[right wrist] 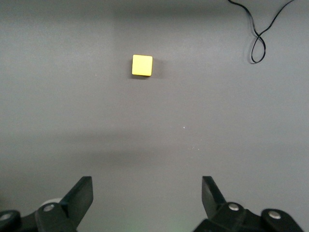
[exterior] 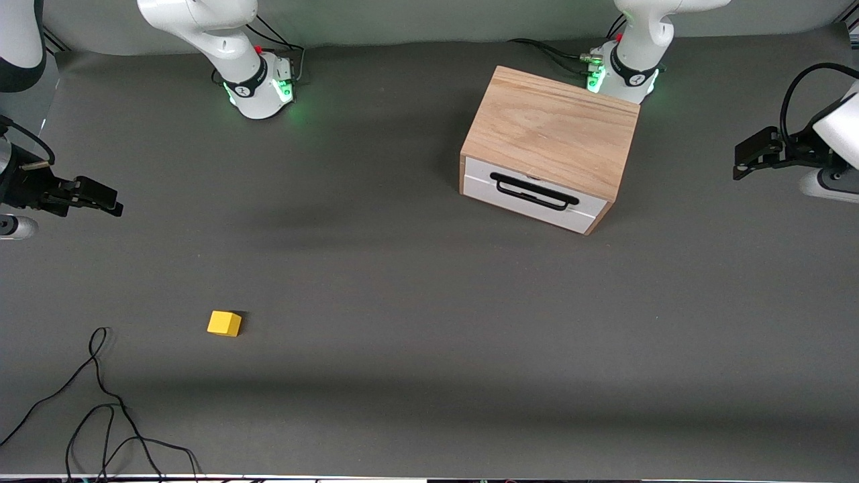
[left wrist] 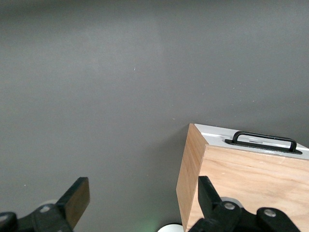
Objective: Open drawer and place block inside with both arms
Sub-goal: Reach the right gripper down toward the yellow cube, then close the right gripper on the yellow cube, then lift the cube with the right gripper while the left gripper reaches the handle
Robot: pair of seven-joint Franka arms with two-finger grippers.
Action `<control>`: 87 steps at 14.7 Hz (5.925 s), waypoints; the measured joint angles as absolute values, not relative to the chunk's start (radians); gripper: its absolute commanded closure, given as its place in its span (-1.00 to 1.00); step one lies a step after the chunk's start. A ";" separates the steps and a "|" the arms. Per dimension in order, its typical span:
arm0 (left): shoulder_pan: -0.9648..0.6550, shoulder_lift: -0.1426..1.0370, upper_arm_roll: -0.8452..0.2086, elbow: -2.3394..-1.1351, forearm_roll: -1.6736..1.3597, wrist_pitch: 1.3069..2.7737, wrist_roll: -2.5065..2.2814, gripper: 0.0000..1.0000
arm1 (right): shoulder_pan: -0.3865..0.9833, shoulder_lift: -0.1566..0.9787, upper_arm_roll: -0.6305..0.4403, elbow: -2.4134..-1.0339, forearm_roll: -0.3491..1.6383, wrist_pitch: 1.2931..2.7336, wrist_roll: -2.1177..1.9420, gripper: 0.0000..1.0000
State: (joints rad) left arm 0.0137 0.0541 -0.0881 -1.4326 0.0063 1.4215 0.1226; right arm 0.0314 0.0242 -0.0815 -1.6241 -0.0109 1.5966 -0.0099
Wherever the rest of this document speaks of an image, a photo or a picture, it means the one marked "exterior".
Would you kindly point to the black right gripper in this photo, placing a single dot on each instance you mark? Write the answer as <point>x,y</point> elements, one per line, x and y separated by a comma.
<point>21,184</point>

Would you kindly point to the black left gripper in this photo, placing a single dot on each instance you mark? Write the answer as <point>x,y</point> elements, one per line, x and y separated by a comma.
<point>796,151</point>

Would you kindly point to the yellow block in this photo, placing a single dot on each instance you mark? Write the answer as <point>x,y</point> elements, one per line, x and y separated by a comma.
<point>223,325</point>

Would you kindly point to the white-fronted wooden drawer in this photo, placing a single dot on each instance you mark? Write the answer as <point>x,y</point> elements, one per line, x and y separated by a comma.
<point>483,184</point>

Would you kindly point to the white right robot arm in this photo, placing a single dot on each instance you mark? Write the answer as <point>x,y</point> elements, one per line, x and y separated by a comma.
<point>228,40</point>

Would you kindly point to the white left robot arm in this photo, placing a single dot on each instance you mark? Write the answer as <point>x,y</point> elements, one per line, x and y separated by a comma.
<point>637,47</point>

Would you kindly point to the wooden drawer cabinet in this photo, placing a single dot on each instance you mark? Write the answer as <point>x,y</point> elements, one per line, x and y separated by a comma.
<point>557,127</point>

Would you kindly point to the dark grey table mat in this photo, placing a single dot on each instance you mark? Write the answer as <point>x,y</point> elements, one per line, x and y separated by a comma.
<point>429,335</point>

